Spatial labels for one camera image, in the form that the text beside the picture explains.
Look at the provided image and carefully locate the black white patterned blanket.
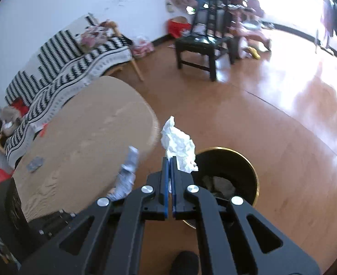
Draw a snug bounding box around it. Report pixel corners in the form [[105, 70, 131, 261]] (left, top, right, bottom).
[[5, 37, 133, 167]]

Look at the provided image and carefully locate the beige stuffed item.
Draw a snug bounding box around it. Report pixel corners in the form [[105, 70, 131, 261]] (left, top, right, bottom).
[[0, 106, 23, 127]]

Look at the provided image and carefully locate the blue white wrapper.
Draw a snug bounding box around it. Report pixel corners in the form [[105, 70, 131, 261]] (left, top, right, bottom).
[[107, 146, 140, 201]]

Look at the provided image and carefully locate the clear bag with red contents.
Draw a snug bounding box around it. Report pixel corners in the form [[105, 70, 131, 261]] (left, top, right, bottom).
[[131, 36, 155, 58]]

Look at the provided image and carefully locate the black trash bin gold rim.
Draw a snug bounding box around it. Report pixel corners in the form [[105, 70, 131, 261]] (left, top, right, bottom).
[[190, 147, 261, 230]]

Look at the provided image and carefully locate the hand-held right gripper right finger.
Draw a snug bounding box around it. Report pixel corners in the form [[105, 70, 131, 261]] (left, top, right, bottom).
[[171, 156, 321, 275]]

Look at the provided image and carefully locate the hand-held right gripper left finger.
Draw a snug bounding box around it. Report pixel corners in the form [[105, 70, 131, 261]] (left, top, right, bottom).
[[20, 157, 170, 275]]

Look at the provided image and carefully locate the red cloth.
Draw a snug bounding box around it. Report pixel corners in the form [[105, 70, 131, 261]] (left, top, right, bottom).
[[12, 99, 30, 115]]

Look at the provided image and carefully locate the striped sofa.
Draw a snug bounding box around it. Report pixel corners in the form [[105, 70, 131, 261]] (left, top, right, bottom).
[[5, 14, 144, 167]]

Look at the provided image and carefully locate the white tissue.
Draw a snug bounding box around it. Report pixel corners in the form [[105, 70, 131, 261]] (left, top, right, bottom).
[[160, 116, 199, 174]]

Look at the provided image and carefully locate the round table with tan cover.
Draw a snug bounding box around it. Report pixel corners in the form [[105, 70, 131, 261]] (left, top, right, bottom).
[[12, 76, 160, 224]]

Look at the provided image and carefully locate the person's foot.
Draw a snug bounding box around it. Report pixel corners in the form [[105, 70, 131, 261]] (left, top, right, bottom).
[[170, 250, 200, 275]]

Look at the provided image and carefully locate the black wooden chair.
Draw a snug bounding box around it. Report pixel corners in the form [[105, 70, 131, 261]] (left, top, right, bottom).
[[176, 0, 240, 82]]

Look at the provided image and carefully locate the small grey packet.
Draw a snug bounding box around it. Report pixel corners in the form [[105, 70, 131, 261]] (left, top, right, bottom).
[[27, 157, 44, 172]]

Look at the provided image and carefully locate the yellow toy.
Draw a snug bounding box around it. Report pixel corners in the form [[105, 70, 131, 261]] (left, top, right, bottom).
[[247, 47, 262, 60]]

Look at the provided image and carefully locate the grey crumpled paper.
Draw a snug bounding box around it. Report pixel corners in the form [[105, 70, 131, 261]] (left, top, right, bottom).
[[201, 175, 236, 199]]

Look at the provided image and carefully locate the pink plastic toy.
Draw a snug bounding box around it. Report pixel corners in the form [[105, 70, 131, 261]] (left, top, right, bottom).
[[231, 0, 272, 52]]

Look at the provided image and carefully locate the pile of pink clothes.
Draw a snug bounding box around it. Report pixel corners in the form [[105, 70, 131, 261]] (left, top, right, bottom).
[[80, 20, 119, 52]]

